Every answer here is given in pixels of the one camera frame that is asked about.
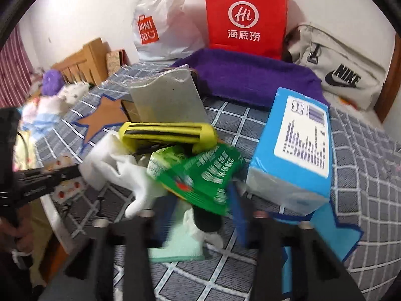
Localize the mint green glove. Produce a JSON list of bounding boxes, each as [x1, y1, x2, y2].
[[148, 202, 205, 263]]

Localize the green snack packet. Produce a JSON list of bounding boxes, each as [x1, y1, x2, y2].
[[147, 143, 245, 215]]

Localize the yellow black pouch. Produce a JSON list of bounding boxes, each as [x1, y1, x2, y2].
[[118, 122, 218, 154]]

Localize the blue tissue pack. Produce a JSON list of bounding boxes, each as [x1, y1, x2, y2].
[[246, 88, 332, 215]]

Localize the dark green tin box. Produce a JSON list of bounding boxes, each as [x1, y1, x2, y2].
[[121, 65, 208, 123]]

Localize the left hand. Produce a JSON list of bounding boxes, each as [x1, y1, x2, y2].
[[1, 204, 34, 253]]

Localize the blue felt star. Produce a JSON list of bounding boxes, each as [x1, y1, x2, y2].
[[271, 202, 364, 287]]

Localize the grey checkered bed sheet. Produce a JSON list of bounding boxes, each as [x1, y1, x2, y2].
[[35, 63, 400, 300]]

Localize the striped curtain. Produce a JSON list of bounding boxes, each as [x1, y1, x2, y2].
[[0, 25, 33, 107]]

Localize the purple plush toy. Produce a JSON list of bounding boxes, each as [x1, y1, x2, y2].
[[41, 69, 65, 97]]

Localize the orange felt star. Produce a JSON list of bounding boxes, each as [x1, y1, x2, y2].
[[73, 95, 129, 149]]

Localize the wooden headboard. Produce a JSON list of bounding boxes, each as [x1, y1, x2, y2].
[[51, 37, 108, 86]]

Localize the patterned book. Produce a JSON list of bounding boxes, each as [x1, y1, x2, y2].
[[105, 49, 128, 76]]

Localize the purple fleece towel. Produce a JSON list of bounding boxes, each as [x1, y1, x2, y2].
[[172, 48, 329, 108]]

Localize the beige Nike waist bag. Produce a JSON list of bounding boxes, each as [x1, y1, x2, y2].
[[286, 24, 386, 110]]

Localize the white Miniso plastic bag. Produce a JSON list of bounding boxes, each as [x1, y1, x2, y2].
[[131, 0, 205, 62]]

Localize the red Haidilao paper bag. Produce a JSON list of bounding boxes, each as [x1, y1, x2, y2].
[[205, 0, 288, 59]]

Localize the wooden door frame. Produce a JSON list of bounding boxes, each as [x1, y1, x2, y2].
[[374, 34, 401, 123]]

